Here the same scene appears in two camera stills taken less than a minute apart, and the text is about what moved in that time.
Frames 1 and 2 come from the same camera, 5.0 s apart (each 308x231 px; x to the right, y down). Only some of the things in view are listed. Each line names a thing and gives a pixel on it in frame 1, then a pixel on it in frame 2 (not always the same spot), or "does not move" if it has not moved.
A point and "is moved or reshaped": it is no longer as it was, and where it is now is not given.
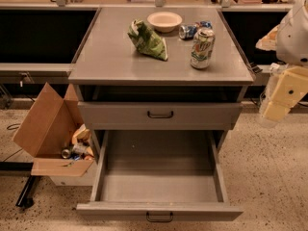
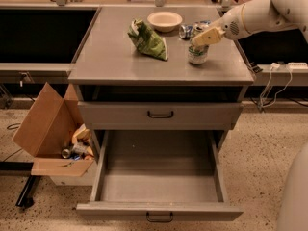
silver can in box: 65,153 does not move
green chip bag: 146,41 does not move
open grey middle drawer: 159,175 does not move
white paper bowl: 165,22 does not move
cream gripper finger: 291,84 -> 234,24
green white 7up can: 202,49 is moved or reshaped
